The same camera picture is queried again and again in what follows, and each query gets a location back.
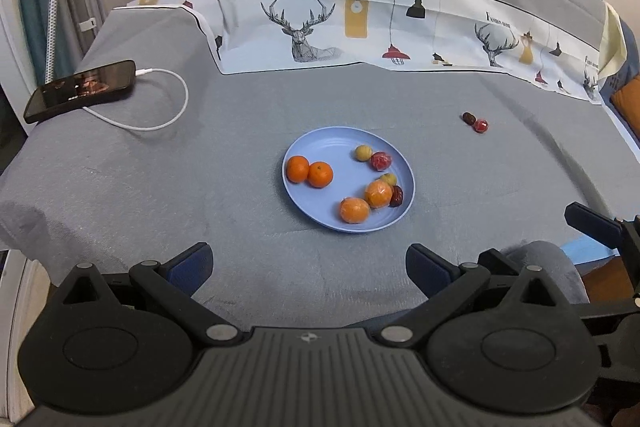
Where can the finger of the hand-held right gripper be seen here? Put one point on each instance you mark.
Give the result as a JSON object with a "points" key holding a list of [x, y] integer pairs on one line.
{"points": [[592, 221]]}

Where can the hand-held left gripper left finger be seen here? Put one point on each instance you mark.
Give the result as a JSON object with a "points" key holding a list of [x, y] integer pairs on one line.
{"points": [[192, 267]]}

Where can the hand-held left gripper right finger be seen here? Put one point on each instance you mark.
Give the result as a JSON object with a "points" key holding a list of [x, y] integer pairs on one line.
{"points": [[430, 269]]}

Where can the dark red jujube date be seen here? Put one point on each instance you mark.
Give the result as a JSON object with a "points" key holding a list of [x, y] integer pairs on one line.
{"points": [[397, 196], [468, 118]]}

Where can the plastic-wrapped orange mandarin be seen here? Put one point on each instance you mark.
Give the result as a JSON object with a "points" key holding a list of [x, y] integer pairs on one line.
{"points": [[355, 210], [378, 194]]}

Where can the small yellowish longan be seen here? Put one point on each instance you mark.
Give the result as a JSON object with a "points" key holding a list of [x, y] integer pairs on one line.
{"points": [[363, 152], [388, 179]]}

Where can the small red hawthorn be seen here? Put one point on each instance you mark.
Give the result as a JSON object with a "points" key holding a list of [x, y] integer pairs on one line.
{"points": [[381, 161], [481, 125]]}

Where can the light blue plate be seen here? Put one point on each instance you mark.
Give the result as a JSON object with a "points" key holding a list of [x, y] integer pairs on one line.
{"points": [[325, 142]]}

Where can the light blue strip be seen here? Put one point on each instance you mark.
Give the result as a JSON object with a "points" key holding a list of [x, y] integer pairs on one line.
{"points": [[590, 252]]}

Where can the grey printed bedsheet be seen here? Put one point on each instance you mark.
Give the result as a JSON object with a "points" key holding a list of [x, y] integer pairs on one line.
{"points": [[200, 187]]}

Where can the orange cushion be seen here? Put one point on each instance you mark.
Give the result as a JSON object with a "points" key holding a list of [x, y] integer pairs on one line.
{"points": [[630, 107]]}

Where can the cream cloth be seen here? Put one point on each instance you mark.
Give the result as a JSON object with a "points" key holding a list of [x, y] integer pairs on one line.
{"points": [[612, 47]]}

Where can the black smartphone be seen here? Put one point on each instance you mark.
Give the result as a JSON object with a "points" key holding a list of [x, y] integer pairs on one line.
{"points": [[75, 89]]}

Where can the white tag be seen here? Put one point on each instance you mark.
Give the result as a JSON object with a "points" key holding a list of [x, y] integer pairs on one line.
{"points": [[87, 25]]}

